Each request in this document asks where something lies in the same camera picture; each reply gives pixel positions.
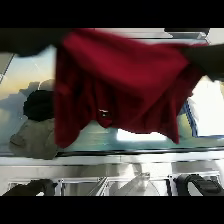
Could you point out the red T-shirt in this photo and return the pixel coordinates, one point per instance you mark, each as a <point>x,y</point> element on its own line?
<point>116,83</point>

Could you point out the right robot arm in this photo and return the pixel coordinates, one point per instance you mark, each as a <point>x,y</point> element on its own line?
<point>210,60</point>

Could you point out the black garment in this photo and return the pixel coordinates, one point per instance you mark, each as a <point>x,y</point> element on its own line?
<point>39,105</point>

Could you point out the olive garment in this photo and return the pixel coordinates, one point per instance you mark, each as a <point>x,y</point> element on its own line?
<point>35,140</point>

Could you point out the white garment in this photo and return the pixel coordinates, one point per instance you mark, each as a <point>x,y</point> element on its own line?
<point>210,110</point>

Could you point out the silver frame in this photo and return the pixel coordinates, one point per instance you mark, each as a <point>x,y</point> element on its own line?
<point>100,160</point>

